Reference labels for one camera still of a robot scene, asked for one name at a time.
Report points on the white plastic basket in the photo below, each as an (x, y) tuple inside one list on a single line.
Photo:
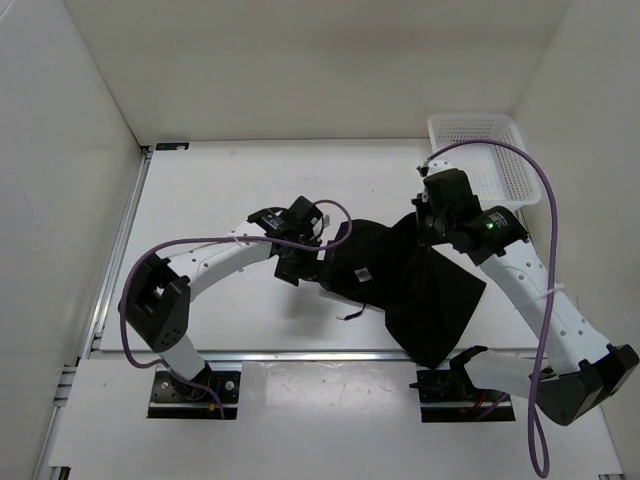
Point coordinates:
[(497, 175)]

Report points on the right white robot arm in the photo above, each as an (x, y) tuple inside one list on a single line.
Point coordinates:
[(581, 368)]

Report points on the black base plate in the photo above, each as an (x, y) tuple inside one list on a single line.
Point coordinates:
[(171, 399), (443, 400)]

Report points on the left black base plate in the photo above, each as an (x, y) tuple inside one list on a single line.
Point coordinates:
[(171, 399)]

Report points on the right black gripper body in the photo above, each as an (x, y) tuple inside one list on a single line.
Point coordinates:
[(431, 226)]

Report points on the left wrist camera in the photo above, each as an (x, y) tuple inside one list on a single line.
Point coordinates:
[(314, 224)]

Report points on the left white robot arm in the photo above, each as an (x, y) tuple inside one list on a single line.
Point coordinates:
[(159, 291)]

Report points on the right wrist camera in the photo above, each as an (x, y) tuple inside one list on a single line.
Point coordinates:
[(432, 167)]

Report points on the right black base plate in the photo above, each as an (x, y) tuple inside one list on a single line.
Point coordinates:
[(443, 400)]

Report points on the aluminium rail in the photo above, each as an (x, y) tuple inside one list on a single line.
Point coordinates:
[(291, 356)]

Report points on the black shorts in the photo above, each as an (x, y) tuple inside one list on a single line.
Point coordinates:
[(428, 300)]

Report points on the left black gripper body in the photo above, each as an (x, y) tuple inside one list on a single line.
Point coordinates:
[(303, 264)]

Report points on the blue label sticker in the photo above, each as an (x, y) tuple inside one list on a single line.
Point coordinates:
[(172, 146)]

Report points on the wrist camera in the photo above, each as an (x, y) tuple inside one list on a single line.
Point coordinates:
[(314, 224), (432, 167)]

